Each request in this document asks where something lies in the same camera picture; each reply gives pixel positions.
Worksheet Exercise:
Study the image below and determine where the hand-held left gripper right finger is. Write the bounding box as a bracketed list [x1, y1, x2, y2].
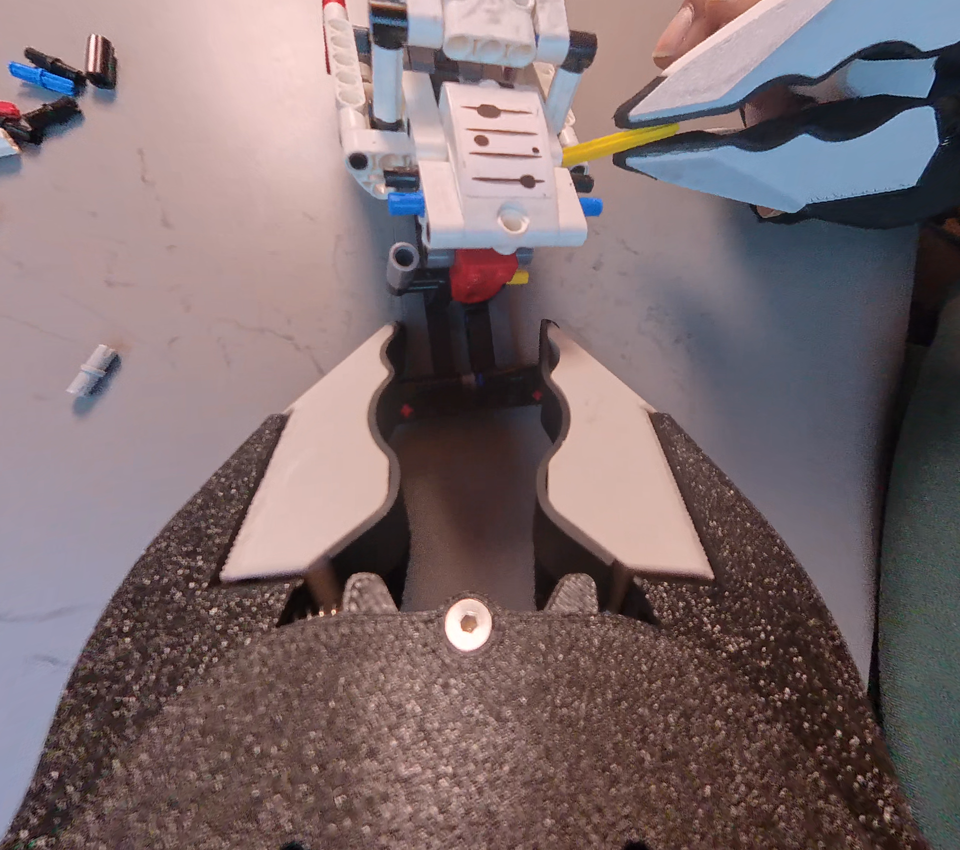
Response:
[532, 320, 717, 615]

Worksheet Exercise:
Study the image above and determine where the pile of small brick pieces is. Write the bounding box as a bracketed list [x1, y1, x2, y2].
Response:
[0, 33, 121, 397]

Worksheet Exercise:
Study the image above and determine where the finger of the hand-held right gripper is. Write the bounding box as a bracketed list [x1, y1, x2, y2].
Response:
[612, 96, 960, 215]
[613, 0, 960, 131]

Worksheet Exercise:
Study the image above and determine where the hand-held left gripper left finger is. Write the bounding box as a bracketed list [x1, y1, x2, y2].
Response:
[218, 321, 410, 617]

